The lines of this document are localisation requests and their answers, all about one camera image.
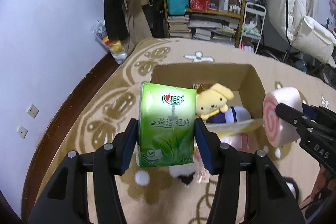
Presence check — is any pink swirl roll squishy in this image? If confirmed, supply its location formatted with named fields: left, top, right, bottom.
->
left=262, top=87, right=303, bottom=147

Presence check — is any white black fluffy plush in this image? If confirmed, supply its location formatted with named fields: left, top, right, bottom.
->
left=169, top=162, right=198, bottom=187

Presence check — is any yellow dog plush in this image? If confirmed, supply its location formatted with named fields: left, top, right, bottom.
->
left=195, top=83, right=234, bottom=121

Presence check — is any green tissue pack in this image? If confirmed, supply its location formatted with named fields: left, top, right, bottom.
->
left=137, top=83, right=197, bottom=168

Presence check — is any pink plastic-wrapped roll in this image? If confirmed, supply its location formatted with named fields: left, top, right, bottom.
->
left=220, top=134, right=249, bottom=151

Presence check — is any pink plush toy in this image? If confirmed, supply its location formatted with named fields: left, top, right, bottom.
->
left=206, top=106, right=251, bottom=123

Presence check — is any cardboard box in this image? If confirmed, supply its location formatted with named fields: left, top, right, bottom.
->
left=150, top=63, right=265, bottom=137

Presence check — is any white metal cart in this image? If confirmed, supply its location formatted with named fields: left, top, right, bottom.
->
left=239, top=1, right=266, bottom=53

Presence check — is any white duvet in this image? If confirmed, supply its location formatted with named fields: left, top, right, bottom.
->
left=266, top=0, right=335, bottom=68

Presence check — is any stack of books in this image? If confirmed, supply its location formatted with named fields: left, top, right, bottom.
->
left=167, top=15, right=192, bottom=39

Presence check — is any plastic bag of toys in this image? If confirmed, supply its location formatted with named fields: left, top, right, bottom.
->
left=93, top=20, right=127, bottom=65

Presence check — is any beige coat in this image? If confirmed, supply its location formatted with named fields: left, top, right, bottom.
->
left=122, top=0, right=153, bottom=54

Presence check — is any white wall socket lower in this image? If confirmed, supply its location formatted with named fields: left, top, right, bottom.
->
left=17, top=126, right=28, bottom=139

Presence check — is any white wall socket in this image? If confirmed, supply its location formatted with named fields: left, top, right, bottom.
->
left=17, top=126, right=28, bottom=139
left=27, top=104, right=39, bottom=119

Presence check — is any white wall socket upper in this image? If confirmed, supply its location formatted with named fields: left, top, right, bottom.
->
left=27, top=104, right=39, bottom=119

